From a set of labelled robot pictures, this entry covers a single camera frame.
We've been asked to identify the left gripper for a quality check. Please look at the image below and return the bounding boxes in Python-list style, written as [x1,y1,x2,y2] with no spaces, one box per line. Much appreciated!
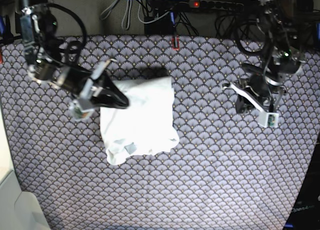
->
[221,69,286,114]

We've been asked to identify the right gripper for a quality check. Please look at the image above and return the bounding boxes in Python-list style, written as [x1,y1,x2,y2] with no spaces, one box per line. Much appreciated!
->
[28,58,130,110]

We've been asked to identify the white T-shirt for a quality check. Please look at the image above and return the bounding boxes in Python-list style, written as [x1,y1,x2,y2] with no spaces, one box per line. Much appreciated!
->
[100,76,180,166]

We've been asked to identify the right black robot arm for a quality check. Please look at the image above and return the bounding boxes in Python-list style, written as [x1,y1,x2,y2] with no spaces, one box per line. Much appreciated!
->
[16,0,129,112]

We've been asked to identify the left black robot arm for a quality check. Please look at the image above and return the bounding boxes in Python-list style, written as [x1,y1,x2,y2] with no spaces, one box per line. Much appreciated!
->
[224,0,320,114]

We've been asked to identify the red table clamp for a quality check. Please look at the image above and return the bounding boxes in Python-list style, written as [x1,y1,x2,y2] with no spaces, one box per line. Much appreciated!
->
[171,36,180,51]

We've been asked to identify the patterned purple table cloth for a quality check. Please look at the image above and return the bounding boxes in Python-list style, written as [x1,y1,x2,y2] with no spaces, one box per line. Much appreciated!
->
[0,35,320,230]

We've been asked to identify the black power strip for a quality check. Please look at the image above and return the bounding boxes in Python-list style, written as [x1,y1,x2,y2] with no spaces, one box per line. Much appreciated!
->
[188,0,244,11]

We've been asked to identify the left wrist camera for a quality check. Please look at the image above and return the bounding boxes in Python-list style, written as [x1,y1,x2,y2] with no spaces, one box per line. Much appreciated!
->
[257,111,280,128]

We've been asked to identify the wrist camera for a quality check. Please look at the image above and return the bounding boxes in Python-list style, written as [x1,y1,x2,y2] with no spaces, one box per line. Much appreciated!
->
[257,111,280,128]
[68,98,95,122]

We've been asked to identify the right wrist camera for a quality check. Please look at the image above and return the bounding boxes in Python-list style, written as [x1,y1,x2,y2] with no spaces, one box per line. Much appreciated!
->
[68,98,95,122]

